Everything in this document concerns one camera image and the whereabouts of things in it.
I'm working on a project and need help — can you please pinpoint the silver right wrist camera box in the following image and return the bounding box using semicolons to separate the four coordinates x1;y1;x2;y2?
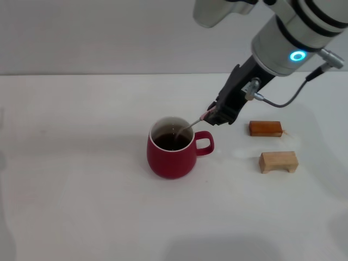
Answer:
193;0;257;28

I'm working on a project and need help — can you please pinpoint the grey right arm cable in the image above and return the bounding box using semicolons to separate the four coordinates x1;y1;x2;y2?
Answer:
243;48;345;109

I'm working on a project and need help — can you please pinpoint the red ceramic cup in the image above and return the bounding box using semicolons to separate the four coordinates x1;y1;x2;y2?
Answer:
146;116;215;181

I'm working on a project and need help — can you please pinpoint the dark orange wooden block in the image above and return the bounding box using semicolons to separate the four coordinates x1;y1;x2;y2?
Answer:
249;121;283;138

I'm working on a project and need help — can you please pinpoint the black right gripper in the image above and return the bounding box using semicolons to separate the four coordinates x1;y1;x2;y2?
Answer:
206;55;276;126

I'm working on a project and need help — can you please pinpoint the light wooden bridge block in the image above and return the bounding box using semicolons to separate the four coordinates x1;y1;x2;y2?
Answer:
258;151;299;175

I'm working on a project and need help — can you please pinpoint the dark coffee liquid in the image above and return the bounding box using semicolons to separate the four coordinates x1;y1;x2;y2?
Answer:
152;133;191;152

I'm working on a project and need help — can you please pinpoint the pink handled metal spoon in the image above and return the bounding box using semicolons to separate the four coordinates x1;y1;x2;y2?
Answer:
173;107;218;142

